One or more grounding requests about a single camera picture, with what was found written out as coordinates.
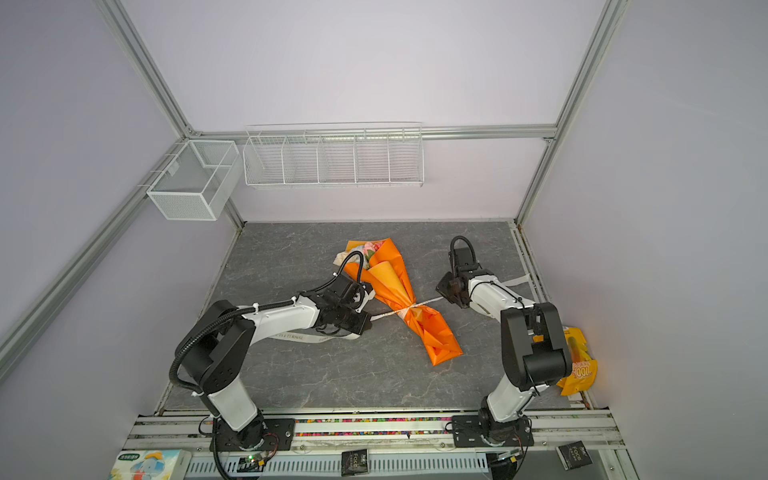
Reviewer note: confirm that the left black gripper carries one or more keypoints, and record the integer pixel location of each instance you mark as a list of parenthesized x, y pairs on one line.
[(360, 327)]

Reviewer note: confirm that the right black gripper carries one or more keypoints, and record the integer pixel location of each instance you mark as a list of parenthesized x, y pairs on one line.
[(443, 287)]

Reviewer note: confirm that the orange wrapping paper sheet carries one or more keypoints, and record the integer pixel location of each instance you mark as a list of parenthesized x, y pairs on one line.
[(389, 277)]

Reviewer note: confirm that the red pink fake rose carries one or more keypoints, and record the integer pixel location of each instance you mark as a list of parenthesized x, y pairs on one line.
[(368, 250)]

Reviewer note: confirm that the white ribbon strip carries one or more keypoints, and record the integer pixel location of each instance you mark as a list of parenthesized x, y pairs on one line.
[(294, 336)]

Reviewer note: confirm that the cream fake rose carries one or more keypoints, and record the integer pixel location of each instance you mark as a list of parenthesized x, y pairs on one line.
[(339, 259)]

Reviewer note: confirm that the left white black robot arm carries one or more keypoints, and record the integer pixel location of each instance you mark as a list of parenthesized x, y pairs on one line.
[(208, 360)]

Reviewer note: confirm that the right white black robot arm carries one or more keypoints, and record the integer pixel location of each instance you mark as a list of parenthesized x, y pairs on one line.
[(534, 351)]

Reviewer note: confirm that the yellow snack bag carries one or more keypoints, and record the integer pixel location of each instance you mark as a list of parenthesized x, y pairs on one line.
[(584, 365)]

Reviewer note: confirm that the black square card middle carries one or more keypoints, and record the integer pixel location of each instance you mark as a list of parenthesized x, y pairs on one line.
[(354, 462)]

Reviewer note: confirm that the black square card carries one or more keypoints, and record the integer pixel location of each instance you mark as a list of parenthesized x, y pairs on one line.
[(354, 462), (574, 455)]

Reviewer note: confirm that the black square card right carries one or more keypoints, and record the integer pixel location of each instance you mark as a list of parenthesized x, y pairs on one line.
[(574, 455)]

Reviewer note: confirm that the tissue pack with elephant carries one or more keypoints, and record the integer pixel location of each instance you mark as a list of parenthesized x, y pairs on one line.
[(150, 465)]

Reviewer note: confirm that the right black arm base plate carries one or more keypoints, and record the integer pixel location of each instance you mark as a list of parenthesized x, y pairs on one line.
[(475, 431)]

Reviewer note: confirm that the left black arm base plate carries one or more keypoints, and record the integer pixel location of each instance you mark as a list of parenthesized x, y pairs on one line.
[(268, 435)]

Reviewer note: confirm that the long white wire rack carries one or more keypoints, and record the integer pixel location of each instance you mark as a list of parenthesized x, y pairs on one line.
[(334, 154)]

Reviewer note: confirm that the white slotted cable duct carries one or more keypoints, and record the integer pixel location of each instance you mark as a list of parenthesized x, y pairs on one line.
[(371, 466)]

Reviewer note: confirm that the small white wire basket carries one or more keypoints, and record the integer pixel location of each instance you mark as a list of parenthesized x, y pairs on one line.
[(198, 181)]

